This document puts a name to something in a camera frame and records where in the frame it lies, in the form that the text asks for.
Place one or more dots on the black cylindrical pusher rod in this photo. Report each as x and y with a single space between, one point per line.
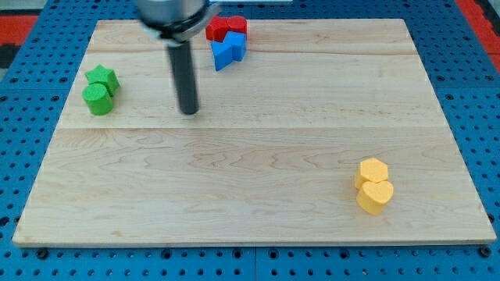
184 77

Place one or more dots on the red cylinder block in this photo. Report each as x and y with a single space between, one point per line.
237 24

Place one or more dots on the green cylinder block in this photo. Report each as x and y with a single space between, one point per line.
97 99

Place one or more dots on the yellow heart block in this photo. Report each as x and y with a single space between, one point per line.
373 197

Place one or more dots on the wooden board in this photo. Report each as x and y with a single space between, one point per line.
270 157

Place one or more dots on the yellow hexagon block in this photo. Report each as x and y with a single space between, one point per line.
370 170

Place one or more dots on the blue cube block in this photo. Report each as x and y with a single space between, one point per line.
237 41

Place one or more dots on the green star block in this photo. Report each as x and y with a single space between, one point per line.
104 76

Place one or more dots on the blue triangle block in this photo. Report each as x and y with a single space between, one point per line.
222 54

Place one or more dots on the red pentagon block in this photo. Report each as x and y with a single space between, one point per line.
217 29

